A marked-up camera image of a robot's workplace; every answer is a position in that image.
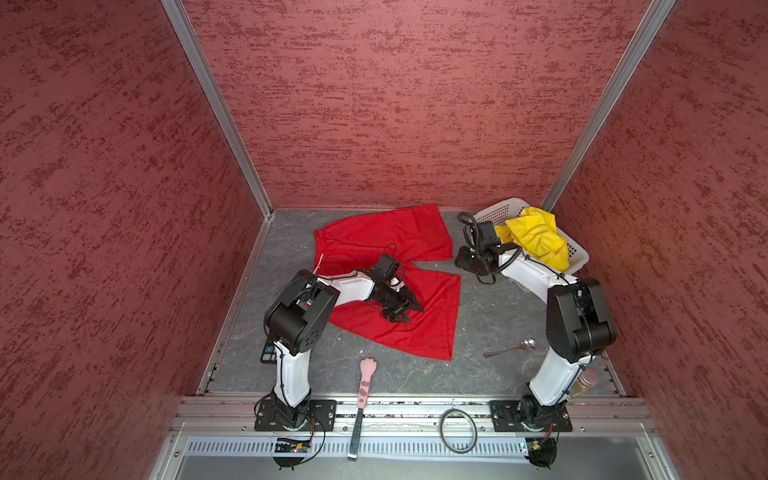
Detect black calculator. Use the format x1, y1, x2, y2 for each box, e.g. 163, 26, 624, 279
259, 338, 277, 365

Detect red shorts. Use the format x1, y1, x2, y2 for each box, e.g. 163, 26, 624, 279
314, 205, 461, 361

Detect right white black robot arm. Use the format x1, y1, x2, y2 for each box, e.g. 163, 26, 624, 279
454, 246, 617, 431

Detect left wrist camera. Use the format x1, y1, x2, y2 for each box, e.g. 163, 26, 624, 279
369, 254, 400, 284

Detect small glass jar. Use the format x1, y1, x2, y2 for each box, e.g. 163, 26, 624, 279
569, 367, 600, 397

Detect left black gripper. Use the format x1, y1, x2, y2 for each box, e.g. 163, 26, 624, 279
373, 283, 423, 321

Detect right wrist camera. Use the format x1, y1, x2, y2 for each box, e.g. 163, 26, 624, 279
473, 221, 501, 253

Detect pink cat-paw handled knife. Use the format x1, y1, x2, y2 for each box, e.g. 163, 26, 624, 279
347, 357, 377, 461

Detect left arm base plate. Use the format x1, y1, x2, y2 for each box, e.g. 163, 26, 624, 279
254, 397, 337, 432

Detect yellow shorts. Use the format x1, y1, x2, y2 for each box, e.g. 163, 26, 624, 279
494, 207, 570, 272

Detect black rubber ring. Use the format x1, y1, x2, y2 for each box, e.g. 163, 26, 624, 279
438, 407, 479, 455

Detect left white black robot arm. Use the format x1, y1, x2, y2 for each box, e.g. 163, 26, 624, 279
263, 268, 424, 430

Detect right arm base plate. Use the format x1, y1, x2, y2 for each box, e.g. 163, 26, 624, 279
489, 396, 573, 433

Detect white plastic basket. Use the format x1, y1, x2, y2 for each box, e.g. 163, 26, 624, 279
474, 198, 590, 292

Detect metal spoon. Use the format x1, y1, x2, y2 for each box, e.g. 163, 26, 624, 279
483, 338, 537, 359

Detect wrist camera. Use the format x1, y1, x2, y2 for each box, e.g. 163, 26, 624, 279
369, 254, 400, 284
473, 221, 501, 253

